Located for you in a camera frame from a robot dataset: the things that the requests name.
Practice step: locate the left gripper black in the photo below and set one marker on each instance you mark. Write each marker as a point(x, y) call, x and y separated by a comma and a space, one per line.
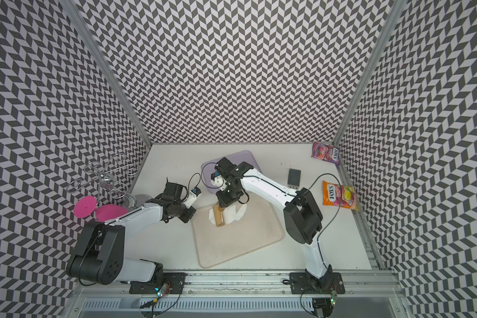
point(191, 212)

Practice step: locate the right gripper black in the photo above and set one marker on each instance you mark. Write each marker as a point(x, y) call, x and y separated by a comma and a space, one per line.
point(224, 202)

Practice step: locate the white dough ball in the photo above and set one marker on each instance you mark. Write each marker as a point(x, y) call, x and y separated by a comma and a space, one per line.
point(234, 213)

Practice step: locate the wooden dough roller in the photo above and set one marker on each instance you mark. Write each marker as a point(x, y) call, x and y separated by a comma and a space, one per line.
point(218, 215)

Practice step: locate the beige plastic tray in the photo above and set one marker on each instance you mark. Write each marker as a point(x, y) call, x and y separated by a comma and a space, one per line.
point(258, 228)

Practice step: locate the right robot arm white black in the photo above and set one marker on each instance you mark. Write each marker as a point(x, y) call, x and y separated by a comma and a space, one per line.
point(302, 216)

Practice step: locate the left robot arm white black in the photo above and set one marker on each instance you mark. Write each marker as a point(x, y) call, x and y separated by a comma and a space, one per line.
point(99, 254)

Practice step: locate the purple plastic tray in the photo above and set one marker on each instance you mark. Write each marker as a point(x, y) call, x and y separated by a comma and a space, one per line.
point(208, 168)

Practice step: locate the pink plastic wine glass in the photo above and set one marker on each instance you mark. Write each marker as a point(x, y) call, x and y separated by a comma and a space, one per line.
point(89, 204)

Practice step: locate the pink snack bag far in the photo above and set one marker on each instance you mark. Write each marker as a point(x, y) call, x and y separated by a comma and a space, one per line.
point(325, 152)

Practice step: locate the orange yellow snack bag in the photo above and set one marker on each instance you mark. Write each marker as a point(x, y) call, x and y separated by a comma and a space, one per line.
point(340, 196)

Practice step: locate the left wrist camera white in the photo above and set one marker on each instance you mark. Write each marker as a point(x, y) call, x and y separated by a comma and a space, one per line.
point(192, 197)

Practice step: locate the black handled metal scraper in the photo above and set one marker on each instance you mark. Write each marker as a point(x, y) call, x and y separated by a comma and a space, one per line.
point(294, 177)

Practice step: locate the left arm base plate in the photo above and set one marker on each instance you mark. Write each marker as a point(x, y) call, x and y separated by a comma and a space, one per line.
point(175, 280)

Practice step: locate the metal wire glass rack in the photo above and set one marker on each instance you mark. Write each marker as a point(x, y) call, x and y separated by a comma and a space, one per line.
point(104, 174)

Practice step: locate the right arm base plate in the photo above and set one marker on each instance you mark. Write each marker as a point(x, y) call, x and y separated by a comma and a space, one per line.
point(305, 283)

